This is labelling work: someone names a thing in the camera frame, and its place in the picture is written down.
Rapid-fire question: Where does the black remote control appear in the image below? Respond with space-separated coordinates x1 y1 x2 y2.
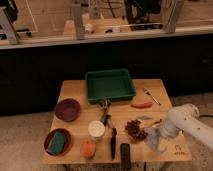
120 143 131 170

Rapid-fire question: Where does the green plastic tray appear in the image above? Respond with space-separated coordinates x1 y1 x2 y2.
85 69 136 104

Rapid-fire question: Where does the grey blue towel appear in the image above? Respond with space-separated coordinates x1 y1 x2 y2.
144 127 166 153

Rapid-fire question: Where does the orange carrot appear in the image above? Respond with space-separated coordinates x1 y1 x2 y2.
130 102 153 109

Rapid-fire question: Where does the yellow banana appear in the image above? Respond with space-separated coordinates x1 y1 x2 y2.
137 116 162 128

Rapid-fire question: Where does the silver fork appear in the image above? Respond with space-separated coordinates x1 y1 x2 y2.
143 88 162 106

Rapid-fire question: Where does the black handled knife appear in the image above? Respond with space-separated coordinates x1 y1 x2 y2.
108 117 117 160

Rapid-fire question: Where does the dark grape bunch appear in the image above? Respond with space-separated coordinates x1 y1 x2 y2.
125 120 147 141

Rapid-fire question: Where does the metal whisk utensil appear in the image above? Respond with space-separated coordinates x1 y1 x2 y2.
99 99 111 124

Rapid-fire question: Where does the green sponge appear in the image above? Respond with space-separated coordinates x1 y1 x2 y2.
47 132 67 155

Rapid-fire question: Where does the grey metal frame post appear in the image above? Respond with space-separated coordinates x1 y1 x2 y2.
72 3 85 40
0 7 19 45
163 0 184 34

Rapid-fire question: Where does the purple bowl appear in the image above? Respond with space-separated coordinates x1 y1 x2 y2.
55 98 81 122

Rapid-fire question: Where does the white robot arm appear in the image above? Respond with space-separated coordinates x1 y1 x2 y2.
159 104 213 150

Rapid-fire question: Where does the white cup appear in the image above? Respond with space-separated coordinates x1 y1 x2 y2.
88 120 105 142

